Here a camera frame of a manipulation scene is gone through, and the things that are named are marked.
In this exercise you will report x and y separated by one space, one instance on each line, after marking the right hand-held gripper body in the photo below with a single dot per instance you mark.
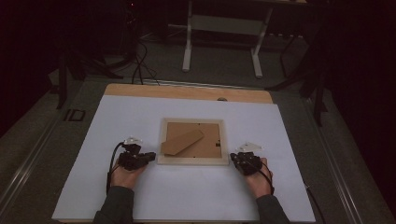
250 163

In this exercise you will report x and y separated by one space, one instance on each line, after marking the person's left hand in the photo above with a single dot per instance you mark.
124 179

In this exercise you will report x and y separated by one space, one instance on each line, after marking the metal floor rail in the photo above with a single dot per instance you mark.
28 168
339 174

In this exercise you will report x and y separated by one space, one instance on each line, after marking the black metal stand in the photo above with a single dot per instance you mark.
62 84
318 99

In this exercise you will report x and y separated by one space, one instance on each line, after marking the white table sheet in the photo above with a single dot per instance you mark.
174 193

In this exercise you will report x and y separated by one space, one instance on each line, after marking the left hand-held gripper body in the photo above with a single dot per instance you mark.
129 160

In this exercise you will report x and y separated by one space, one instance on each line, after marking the person's right hand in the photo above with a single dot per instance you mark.
261 183

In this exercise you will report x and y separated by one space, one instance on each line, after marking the wooden picture frame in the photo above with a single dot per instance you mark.
199 147

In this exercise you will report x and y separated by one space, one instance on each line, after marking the small black floor box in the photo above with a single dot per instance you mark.
74 115

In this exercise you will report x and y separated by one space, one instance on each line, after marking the white metal desk frame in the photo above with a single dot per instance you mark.
224 25

